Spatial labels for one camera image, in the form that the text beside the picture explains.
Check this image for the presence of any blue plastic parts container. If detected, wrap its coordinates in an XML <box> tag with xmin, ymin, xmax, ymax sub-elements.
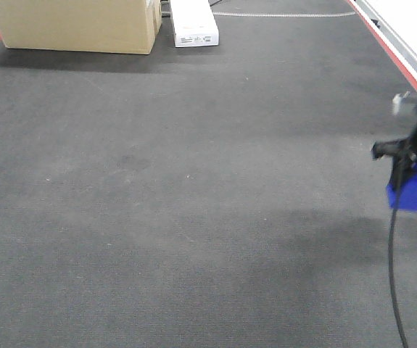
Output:
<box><xmin>386</xmin><ymin>164</ymin><xmax>417</xmax><ymax>212</ymax></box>

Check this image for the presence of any long white carton box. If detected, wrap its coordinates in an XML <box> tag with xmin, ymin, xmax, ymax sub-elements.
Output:
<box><xmin>170</xmin><ymin>0</ymin><xmax>219</xmax><ymax>48</ymax></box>

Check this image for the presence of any large cardboard box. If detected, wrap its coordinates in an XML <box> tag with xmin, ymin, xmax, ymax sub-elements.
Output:
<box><xmin>0</xmin><ymin>0</ymin><xmax>162</xmax><ymax>54</ymax></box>

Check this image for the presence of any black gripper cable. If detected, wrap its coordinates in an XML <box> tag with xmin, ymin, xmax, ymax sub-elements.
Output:
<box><xmin>387</xmin><ymin>152</ymin><xmax>410</xmax><ymax>348</ymax></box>

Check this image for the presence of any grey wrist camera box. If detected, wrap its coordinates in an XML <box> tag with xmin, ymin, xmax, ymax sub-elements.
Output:
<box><xmin>392</xmin><ymin>92</ymin><xmax>417</xmax><ymax>117</ymax></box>

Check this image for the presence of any white conveyor side rail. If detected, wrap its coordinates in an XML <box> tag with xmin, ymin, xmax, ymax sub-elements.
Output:
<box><xmin>349</xmin><ymin>1</ymin><xmax>417</xmax><ymax>90</ymax></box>

